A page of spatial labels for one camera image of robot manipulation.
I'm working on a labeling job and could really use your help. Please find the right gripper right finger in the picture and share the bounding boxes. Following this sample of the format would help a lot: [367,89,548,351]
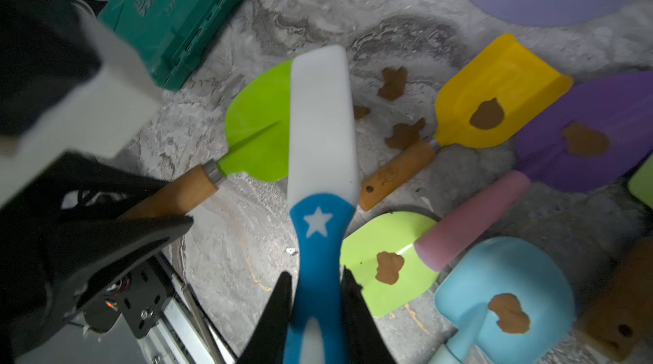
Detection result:
[340,268,396,364]

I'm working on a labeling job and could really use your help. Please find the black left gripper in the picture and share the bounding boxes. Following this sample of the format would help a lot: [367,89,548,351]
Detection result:
[1,153,193,359]

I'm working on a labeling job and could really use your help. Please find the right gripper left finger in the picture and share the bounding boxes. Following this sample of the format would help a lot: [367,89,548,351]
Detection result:
[236,271,292,364]

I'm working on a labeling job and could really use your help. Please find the light green square trowel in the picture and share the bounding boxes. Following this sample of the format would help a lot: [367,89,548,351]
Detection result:
[340,211,439,318]

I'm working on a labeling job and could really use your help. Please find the white brush blue handle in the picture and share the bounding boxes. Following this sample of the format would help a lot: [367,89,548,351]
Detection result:
[283,45,360,363]

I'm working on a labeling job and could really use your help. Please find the green pointed trowel wooden handle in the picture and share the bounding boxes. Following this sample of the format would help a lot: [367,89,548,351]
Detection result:
[122,61,292,219]

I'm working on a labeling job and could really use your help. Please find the yellow square trowel wooden handle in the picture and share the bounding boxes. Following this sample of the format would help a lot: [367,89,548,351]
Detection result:
[360,34,574,211]

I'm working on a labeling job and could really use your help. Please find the light blue trowel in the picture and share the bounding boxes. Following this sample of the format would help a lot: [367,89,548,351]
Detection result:
[431,237,576,363]

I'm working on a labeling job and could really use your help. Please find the brown soil pieces on table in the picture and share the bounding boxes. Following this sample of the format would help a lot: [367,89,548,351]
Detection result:
[377,66,427,151]

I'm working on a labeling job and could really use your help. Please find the green plastic tool case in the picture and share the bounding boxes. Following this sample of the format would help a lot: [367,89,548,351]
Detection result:
[99,0,242,92]

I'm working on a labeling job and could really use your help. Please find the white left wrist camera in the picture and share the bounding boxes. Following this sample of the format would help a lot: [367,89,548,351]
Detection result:
[1,14,163,204]

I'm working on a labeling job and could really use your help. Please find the light green trowel wooden handle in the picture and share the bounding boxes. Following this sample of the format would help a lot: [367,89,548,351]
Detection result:
[575,229,652,362]

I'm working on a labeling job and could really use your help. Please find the purple trowel pink handle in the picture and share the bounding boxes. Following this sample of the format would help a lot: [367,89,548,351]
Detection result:
[414,71,652,271]

